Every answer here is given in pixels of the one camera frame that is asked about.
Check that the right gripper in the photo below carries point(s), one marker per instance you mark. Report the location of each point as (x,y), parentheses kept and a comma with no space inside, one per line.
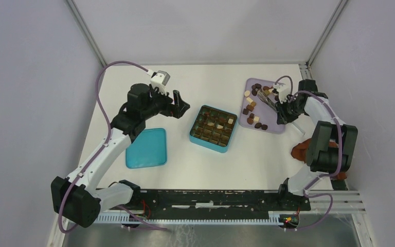
(282,114)

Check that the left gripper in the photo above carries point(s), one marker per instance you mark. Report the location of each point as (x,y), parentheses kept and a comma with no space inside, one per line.
(177,109)

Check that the metal tongs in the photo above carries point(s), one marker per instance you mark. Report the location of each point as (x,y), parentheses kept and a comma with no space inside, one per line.
(264,98)

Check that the teal chocolate tin box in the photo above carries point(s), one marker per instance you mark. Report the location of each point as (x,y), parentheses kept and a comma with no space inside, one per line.
(213,129)

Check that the teal tin lid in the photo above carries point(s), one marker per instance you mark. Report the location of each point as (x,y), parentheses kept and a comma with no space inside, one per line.
(148,150)

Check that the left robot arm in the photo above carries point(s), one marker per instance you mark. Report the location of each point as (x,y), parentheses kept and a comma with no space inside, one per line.
(76,197)

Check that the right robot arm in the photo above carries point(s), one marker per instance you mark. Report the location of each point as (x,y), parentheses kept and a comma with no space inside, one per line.
(331,146)

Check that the dark ribbed chocolate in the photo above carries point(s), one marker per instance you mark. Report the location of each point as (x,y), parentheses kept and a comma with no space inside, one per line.
(258,125)

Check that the brown round chocolate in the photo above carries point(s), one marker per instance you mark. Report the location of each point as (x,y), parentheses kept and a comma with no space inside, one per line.
(250,121)

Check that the lilac plastic tray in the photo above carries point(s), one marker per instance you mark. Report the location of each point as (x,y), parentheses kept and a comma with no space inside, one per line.
(266,115)

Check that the brown cloth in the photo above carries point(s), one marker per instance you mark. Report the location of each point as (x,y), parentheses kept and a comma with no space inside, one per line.
(299,153)

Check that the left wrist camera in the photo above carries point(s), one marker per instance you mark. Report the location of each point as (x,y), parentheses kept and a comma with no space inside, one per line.
(159,81)

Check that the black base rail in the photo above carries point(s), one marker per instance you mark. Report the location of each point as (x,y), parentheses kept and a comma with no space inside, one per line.
(172,204)

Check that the white cable duct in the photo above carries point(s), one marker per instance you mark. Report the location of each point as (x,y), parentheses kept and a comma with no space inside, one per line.
(118,217)

